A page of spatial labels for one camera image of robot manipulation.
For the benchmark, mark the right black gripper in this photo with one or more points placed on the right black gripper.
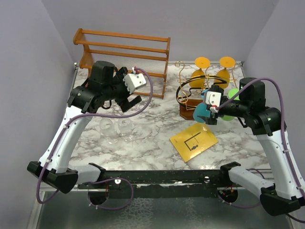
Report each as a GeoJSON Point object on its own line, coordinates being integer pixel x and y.
{"type": "Point", "coordinates": [212, 119]}

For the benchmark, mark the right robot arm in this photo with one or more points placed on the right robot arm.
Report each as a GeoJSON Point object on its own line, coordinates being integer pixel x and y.
{"type": "Point", "coordinates": [287, 192]}

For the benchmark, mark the yellow book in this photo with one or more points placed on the yellow book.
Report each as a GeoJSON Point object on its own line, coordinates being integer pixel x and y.
{"type": "Point", "coordinates": [194, 140]}

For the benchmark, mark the clear wine glass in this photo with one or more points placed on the clear wine glass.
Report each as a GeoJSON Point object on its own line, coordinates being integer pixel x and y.
{"type": "Point", "coordinates": [107, 129]}
{"type": "Point", "coordinates": [125, 128]}

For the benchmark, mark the gold wire wine glass rack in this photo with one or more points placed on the gold wire wine glass rack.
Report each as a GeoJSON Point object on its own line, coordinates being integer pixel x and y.
{"type": "Point", "coordinates": [185, 94]}

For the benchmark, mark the black metal base rail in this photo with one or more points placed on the black metal base rail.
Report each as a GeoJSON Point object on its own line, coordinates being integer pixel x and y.
{"type": "Point", "coordinates": [171, 183]}

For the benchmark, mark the green plastic wine glass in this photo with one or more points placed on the green plastic wine glass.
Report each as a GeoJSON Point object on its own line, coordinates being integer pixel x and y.
{"type": "Point", "coordinates": [231, 93]}

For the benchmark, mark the blue plastic wine glass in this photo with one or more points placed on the blue plastic wine glass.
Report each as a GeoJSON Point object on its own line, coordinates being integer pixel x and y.
{"type": "Point", "coordinates": [201, 111]}

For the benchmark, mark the orange plastic wine glass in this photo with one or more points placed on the orange plastic wine glass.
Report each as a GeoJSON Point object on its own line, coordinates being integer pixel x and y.
{"type": "Point", "coordinates": [228, 64]}
{"type": "Point", "coordinates": [201, 63]}

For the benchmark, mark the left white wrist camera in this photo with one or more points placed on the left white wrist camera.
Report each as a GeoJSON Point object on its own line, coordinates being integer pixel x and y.
{"type": "Point", "coordinates": [134, 81]}

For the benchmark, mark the wooden dish rack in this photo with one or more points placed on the wooden dish rack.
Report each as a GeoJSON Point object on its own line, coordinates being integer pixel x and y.
{"type": "Point", "coordinates": [150, 53]}

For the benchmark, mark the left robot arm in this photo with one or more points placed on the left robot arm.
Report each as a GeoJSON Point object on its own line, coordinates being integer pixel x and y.
{"type": "Point", "coordinates": [106, 83]}

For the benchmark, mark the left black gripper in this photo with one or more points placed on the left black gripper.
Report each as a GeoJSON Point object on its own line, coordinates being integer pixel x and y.
{"type": "Point", "coordinates": [119, 78]}

